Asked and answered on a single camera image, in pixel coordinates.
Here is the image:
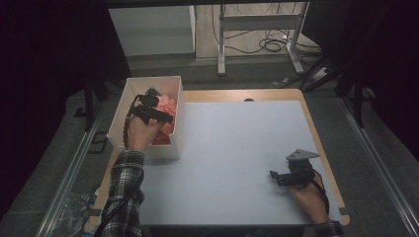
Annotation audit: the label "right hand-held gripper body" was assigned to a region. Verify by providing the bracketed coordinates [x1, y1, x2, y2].
[278, 148, 320, 189]

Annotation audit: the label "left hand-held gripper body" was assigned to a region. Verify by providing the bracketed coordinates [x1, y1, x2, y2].
[132, 86, 166, 125]

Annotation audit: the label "pink glove with grey palm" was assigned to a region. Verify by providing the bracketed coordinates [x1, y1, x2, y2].
[154, 94, 178, 119]

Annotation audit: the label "pink glove with red strap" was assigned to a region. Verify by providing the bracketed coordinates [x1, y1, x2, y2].
[151, 121, 175, 146]

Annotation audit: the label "white box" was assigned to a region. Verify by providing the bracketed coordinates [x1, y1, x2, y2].
[106, 75, 185, 161]

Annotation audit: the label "person's left hand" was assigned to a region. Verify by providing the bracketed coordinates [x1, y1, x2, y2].
[126, 114, 165, 153]

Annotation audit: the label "person's right hand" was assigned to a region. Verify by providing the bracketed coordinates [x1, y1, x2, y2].
[289, 174, 331, 226]

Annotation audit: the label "pale blue table mat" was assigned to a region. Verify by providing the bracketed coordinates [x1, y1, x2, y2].
[97, 100, 344, 228]

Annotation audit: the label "black stand leg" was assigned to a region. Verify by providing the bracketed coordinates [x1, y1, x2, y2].
[302, 57, 377, 129]
[73, 74, 111, 132]

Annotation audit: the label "clear plastic bag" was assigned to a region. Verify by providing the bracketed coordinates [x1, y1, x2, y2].
[58, 192, 101, 237]

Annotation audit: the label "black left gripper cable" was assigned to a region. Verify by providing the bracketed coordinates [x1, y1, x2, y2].
[123, 94, 142, 150]

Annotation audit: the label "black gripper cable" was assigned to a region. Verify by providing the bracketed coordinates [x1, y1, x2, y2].
[309, 169, 331, 216]
[123, 94, 142, 150]

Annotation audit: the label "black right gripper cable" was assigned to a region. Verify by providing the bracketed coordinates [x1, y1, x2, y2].
[309, 169, 331, 216]

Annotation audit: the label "aluminium rail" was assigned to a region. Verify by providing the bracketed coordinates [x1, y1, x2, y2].
[338, 96, 419, 237]
[35, 102, 107, 237]

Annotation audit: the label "black floor cables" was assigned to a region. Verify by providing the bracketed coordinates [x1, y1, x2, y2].
[210, 3, 322, 56]

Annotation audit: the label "grey metal stand frame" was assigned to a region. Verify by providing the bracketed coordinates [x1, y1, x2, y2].
[216, 1, 311, 77]

